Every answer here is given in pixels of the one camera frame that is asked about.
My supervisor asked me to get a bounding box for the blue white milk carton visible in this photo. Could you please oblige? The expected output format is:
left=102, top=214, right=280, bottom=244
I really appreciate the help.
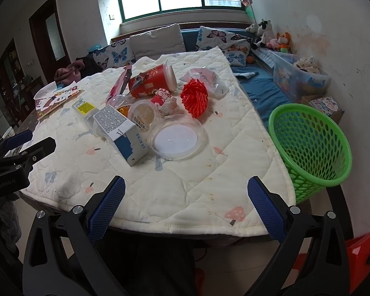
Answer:
left=93, top=105, right=149, bottom=167

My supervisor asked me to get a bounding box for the clear plastic cup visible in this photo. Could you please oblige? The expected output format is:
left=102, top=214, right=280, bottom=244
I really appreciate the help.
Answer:
left=107, top=94, right=134, bottom=110

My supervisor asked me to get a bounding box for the clear cup with foil lid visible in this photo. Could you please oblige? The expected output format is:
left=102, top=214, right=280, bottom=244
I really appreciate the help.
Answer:
left=128, top=100, right=162, bottom=134

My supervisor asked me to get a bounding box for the red white wrapper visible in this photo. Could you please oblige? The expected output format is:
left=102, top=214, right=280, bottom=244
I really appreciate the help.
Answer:
left=151, top=88, right=178, bottom=116

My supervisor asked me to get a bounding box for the clear plastic round lid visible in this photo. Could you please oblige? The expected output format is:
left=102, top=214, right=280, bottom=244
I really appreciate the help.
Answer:
left=148, top=114, right=206, bottom=160

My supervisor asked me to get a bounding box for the red paper noodle cup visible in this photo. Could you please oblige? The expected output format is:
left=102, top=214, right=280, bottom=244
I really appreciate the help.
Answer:
left=128, top=61, right=177, bottom=98

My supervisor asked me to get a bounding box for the red spiky plastic ball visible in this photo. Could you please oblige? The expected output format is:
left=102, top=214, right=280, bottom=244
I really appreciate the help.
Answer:
left=180, top=78, right=208, bottom=118

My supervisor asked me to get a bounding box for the pink clear plastic bag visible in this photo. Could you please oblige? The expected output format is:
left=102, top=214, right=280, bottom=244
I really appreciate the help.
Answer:
left=180, top=68, right=228, bottom=99

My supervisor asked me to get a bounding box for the pink snack packet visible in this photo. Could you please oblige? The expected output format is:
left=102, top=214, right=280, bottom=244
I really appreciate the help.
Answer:
left=105, top=66, right=132, bottom=104

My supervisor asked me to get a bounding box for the red plastic stool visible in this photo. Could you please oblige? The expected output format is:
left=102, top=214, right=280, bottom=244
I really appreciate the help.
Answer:
left=282, top=232, right=370, bottom=295

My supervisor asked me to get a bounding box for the children picture book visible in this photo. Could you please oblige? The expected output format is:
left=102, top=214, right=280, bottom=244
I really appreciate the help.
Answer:
left=34, top=82, right=83, bottom=120

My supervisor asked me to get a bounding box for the pink cloth bundle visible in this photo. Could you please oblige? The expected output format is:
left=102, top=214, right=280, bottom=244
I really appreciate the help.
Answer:
left=54, top=59, right=85, bottom=86

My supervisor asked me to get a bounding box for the dark wooden door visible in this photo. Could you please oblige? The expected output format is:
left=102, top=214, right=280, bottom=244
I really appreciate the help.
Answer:
left=29, top=0, right=71, bottom=84

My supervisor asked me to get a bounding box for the green plastic waste basket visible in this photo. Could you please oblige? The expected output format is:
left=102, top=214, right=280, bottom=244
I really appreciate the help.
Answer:
left=269, top=104, right=352, bottom=203

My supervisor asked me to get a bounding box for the left butterfly pillow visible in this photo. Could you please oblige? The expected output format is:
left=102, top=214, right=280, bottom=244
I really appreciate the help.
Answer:
left=93, top=38, right=135, bottom=70

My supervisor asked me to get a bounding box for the butterfly pillow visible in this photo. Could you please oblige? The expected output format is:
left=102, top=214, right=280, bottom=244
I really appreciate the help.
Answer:
left=93, top=38, right=135, bottom=70
left=196, top=26, right=253, bottom=67

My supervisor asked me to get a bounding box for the white quilted table cover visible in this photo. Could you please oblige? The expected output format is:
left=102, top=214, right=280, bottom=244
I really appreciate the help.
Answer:
left=22, top=48, right=296, bottom=237

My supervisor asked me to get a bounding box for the grey square cushion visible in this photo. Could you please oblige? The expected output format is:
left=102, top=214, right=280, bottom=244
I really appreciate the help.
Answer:
left=129, top=23, right=186, bottom=60

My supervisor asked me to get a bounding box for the cardboard box with books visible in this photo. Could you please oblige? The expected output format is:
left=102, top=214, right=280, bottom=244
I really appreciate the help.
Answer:
left=301, top=95, right=345, bottom=124

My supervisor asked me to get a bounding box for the blue sofa mattress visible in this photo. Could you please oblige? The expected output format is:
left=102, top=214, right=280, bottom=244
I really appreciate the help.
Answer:
left=181, top=28, right=291, bottom=130

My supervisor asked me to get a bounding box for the clear plastic storage bin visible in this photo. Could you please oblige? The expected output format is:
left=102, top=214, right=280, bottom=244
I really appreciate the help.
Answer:
left=273, top=52, right=332, bottom=103

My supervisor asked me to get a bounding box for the right butterfly pillow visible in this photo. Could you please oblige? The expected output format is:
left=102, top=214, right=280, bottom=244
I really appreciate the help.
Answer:
left=196, top=26, right=253, bottom=67

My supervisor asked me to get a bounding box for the orange fox plush toy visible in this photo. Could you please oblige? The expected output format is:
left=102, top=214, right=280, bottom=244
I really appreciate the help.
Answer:
left=277, top=31, right=291, bottom=53

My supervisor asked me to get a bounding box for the pink plush toy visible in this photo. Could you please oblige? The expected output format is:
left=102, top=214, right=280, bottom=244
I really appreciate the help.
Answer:
left=266, top=38, right=281, bottom=52

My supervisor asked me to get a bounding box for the cow plush toy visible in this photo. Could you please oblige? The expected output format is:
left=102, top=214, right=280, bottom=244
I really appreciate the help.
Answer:
left=252, top=19, right=275, bottom=50

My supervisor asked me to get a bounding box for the green pinwheel toy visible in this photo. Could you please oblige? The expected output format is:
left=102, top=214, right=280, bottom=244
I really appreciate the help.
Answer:
left=239, top=0, right=257, bottom=23

